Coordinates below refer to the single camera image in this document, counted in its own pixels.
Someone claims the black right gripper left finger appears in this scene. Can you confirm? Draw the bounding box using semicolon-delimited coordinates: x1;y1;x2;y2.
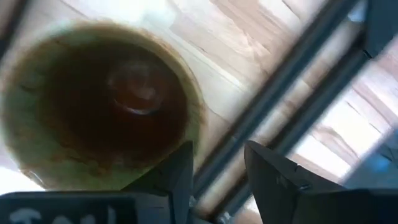
0;141;194;224

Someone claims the green brown glazed mug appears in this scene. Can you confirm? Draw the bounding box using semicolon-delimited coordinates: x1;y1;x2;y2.
0;20;206;191

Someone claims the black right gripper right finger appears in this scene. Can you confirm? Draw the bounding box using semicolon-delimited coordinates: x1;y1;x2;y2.
244;140;398;224

